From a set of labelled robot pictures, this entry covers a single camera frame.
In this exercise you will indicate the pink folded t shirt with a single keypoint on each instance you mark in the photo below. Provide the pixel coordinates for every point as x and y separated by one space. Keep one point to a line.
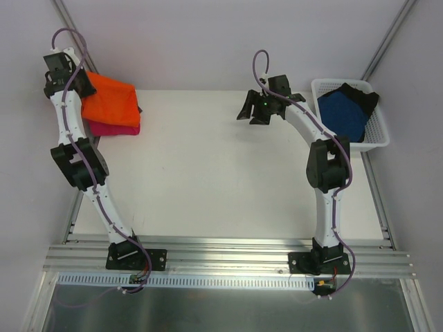
102 129

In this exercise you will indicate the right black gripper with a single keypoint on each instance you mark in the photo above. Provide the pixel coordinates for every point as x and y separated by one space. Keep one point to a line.
260 108

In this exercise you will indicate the orange t shirt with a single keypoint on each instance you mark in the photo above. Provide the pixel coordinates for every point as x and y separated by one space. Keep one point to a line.
114 103

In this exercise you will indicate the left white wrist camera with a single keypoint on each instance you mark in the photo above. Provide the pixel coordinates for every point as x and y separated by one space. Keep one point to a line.
70 51

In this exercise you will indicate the blue t shirt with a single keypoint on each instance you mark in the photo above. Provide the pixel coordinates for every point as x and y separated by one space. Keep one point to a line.
343 116

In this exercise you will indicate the aluminium mounting rail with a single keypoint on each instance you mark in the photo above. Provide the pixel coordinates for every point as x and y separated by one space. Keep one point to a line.
224 256

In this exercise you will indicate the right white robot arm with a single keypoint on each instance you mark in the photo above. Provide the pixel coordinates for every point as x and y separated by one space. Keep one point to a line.
328 170

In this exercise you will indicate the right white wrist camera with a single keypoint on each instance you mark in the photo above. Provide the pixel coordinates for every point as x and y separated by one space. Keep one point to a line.
264 79

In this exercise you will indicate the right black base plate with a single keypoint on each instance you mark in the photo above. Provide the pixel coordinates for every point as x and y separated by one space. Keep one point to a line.
303 263

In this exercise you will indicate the white slotted cable duct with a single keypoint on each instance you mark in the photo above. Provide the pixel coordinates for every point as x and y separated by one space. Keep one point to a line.
189 281

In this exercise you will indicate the black t shirt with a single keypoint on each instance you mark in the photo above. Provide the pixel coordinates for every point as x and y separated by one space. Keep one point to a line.
366 101

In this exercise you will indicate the white plastic basket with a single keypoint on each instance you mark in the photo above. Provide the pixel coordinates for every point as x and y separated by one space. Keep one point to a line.
376 133

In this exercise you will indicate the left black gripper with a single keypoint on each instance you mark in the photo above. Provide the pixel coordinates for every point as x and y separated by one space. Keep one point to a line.
57 64

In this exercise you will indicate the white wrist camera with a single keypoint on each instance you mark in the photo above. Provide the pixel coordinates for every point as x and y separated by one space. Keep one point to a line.
70 51
264 79

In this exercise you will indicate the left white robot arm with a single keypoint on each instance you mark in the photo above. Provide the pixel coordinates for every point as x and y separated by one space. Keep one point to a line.
77 157

